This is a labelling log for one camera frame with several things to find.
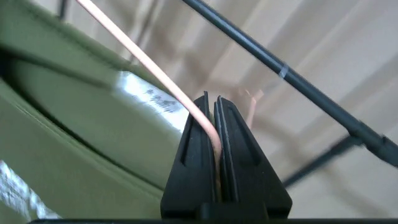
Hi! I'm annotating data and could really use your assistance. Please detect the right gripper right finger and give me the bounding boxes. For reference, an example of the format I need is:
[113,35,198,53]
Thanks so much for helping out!
[213,95,293,218]

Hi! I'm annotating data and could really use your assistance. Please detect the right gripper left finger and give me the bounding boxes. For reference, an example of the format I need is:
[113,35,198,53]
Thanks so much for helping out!
[160,91,219,218]

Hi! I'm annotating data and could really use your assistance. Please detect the green sleeveless shirt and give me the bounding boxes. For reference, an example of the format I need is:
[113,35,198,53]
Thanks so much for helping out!
[0,0,190,220]

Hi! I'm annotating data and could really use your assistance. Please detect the black clothes rack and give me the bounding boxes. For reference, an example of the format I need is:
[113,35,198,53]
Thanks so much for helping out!
[57,0,398,189]

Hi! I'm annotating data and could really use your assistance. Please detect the beige curtain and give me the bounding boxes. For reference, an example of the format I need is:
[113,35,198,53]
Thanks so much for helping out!
[30,0,398,218]

